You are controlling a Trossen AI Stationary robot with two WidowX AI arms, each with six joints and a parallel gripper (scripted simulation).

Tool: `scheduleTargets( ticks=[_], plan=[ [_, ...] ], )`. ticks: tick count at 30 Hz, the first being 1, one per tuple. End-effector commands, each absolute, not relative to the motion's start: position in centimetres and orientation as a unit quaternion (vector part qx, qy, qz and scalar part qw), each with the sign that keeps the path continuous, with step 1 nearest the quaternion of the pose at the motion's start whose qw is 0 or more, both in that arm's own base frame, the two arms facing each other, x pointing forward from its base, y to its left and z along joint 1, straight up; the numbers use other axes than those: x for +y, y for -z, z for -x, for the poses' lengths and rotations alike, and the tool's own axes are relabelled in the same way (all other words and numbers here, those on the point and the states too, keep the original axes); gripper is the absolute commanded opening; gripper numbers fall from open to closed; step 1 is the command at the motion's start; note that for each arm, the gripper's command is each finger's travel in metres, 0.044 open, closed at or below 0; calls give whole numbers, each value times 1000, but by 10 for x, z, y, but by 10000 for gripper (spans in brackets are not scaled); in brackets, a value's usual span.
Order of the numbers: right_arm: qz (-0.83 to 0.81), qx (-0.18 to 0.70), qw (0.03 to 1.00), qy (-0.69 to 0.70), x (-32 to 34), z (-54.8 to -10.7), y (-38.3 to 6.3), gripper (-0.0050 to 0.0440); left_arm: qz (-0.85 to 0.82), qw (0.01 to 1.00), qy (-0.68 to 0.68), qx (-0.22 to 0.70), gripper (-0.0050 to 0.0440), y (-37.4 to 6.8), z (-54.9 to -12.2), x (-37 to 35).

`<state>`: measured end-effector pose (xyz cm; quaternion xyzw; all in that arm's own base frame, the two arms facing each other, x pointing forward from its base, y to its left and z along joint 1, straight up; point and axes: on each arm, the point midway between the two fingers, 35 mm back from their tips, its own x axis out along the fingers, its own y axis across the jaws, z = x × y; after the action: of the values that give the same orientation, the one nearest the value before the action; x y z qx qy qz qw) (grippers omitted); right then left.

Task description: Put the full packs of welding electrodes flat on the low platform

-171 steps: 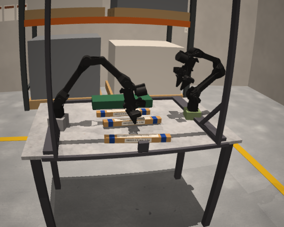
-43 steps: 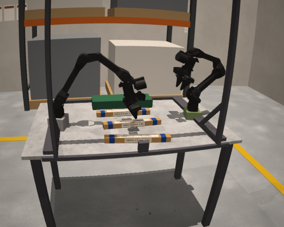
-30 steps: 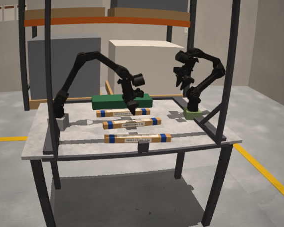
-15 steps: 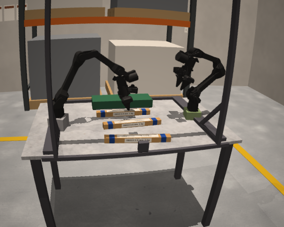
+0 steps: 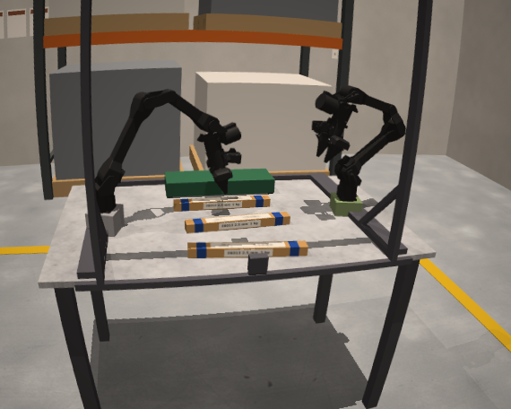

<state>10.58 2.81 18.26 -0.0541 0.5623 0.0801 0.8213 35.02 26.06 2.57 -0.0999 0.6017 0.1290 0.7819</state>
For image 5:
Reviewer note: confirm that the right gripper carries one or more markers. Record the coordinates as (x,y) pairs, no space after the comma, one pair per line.
(324,142)

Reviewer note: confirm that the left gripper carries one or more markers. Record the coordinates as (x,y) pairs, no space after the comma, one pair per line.
(221,177)

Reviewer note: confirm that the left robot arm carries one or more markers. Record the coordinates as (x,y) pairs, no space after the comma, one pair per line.
(111,172)

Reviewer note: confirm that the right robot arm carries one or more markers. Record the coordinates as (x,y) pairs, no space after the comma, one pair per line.
(348,169)

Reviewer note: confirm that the brown rectangular pack with blue band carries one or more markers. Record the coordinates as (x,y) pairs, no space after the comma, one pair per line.
(236,222)

